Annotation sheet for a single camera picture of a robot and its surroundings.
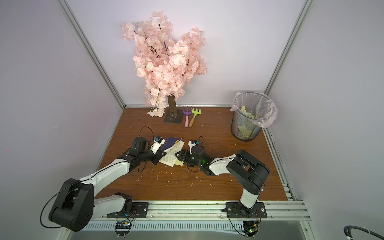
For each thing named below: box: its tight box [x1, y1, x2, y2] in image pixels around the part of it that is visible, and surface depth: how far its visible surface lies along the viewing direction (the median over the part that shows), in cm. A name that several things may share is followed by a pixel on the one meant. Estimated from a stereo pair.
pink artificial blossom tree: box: [122, 10, 208, 117], surface depth 75 cm
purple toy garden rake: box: [183, 105, 193, 128], surface depth 116 cm
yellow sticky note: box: [174, 157, 184, 166], surface depth 90 cm
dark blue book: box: [159, 137, 185, 168], surface depth 92 cm
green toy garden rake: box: [189, 107, 202, 128], surface depth 117 cm
